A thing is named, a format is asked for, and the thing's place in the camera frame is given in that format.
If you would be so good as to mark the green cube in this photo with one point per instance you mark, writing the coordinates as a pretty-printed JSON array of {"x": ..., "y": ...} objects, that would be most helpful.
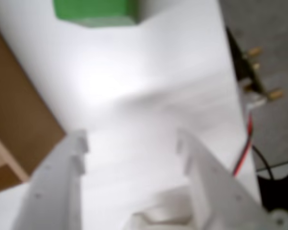
[{"x": 93, "y": 12}]

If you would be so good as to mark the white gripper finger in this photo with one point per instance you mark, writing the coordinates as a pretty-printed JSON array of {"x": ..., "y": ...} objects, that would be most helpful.
[
  {"x": 218, "y": 191},
  {"x": 55, "y": 187}
]

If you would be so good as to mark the white round wheel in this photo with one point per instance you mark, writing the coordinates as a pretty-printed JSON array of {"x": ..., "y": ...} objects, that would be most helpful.
[{"x": 282, "y": 220}]

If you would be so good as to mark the brown cardboard box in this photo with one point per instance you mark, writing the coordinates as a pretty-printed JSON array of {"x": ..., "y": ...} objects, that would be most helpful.
[{"x": 14, "y": 107}]

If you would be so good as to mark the circuit board with brass standoffs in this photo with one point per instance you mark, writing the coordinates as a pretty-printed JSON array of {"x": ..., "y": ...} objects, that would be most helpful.
[{"x": 255, "y": 65}]

